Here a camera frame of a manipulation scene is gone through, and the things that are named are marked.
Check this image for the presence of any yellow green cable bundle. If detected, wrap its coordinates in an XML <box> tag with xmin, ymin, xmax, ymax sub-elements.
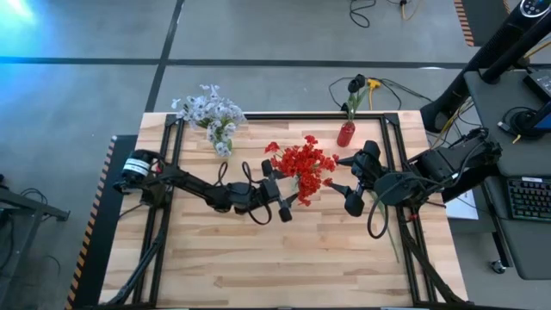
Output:
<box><xmin>430</xmin><ymin>96</ymin><xmax>483</xmax><ymax>150</ymax></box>

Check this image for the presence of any black tower device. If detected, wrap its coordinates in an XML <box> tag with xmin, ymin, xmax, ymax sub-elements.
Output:
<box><xmin>419</xmin><ymin>0</ymin><xmax>551</xmax><ymax>134</ymax></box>

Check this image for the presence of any red glass vase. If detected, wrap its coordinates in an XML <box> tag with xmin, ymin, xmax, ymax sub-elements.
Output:
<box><xmin>336</xmin><ymin>121</ymin><xmax>357</xmax><ymax>148</ymax></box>

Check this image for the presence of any dark metal stand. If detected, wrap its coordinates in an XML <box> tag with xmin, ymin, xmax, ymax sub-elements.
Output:
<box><xmin>0</xmin><ymin>171</ymin><xmax>71</xmax><ymax>310</ymax></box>

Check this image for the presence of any black slanted column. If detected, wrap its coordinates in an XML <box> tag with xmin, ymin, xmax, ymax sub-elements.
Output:
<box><xmin>480</xmin><ymin>23</ymin><xmax>551</xmax><ymax>85</ymax></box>

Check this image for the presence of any white paper sheet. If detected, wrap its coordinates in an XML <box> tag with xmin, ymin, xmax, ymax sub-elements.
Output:
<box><xmin>445</xmin><ymin>189</ymin><xmax>480</xmax><ymax>221</ymax></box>

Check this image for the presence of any yellow power plug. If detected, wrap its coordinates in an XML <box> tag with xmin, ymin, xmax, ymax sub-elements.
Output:
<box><xmin>365</xmin><ymin>77</ymin><xmax>383</xmax><ymax>111</ymax></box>

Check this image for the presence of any black looped floor cable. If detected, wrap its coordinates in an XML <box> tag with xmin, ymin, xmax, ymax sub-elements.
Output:
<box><xmin>348</xmin><ymin>0</ymin><xmax>379</xmax><ymax>29</ymax></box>

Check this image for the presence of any red flower bouquet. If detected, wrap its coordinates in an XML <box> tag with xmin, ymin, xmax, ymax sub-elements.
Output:
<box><xmin>133</xmin><ymin>110</ymin><xmax>470</xmax><ymax>307</ymax></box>

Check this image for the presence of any grey desk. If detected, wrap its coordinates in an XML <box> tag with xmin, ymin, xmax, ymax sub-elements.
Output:
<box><xmin>463</xmin><ymin>68</ymin><xmax>551</xmax><ymax>282</ymax></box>

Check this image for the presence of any black mat striped edge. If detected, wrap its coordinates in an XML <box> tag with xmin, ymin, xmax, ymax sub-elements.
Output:
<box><xmin>454</xmin><ymin>0</ymin><xmax>511</xmax><ymax>47</ymax></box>

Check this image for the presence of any black desktop device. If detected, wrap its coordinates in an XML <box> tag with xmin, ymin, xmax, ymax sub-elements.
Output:
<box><xmin>523</xmin><ymin>68</ymin><xmax>551</xmax><ymax>104</ymax></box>

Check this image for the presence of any white artificial flower bunch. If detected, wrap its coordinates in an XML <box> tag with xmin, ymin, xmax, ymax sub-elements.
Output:
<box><xmin>170</xmin><ymin>84</ymin><xmax>236</xmax><ymax>130</ymax></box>
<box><xmin>206</xmin><ymin>120</ymin><xmax>237</xmax><ymax>158</ymax></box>
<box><xmin>210</xmin><ymin>97</ymin><xmax>248</xmax><ymax>135</ymax></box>

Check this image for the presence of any blue screen tablet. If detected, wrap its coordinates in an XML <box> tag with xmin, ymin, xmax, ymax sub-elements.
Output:
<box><xmin>533</xmin><ymin>102</ymin><xmax>551</xmax><ymax>133</ymax></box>

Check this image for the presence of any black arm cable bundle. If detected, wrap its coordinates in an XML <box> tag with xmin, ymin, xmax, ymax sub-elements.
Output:
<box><xmin>105</xmin><ymin>201</ymin><xmax>171</xmax><ymax>307</ymax></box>
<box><xmin>393</xmin><ymin>206</ymin><xmax>473</xmax><ymax>307</ymax></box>

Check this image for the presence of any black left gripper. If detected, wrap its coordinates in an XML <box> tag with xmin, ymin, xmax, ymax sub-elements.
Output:
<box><xmin>257</xmin><ymin>158</ymin><xmax>300</xmax><ymax>224</ymax></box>

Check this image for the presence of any black platform striped edge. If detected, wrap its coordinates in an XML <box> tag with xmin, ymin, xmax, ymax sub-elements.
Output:
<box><xmin>64</xmin><ymin>134</ymin><xmax>139</xmax><ymax>310</ymax></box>

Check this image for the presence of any black computer keyboard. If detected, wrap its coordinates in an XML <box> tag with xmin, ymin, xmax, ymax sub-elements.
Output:
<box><xmin>506</xmin><ymin>177</ymin><xmax>551</xmax><ymax>224</ymax></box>

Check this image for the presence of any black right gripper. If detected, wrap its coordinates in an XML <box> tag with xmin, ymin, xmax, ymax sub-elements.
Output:
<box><xmin>329</xmin><ymin>139</ymin><xmax>384</xmax><ymax>218</ymax></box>

